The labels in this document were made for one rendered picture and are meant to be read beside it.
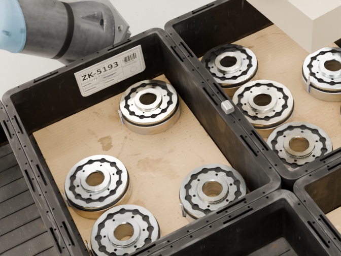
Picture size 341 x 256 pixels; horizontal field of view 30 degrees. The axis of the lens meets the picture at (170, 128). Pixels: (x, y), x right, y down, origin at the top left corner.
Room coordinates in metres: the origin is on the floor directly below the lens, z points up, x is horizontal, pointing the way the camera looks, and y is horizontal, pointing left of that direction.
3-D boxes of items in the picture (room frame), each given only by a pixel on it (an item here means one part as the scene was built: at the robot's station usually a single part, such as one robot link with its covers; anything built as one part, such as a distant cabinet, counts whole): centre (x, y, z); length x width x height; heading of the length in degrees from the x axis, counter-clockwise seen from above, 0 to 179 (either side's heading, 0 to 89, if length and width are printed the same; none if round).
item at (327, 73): (0.74, -0.29, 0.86); 0.05 x 0.05 x 0.01
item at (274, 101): (0.70, -0.16, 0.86); 0.05 x 0.05 x 0.01
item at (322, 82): (0.74, -0.29, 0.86); 0.10 x 0.10 x 0.01
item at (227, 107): (0.64, -0.09, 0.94); 0.02 x 0.01 x 0.01; 18
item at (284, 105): (0.70, -0.16, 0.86); 0.10 x 0.10 x 0.01
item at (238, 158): (0.63, 0.06, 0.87); 0.40 x 0.30 x 0.11; 18
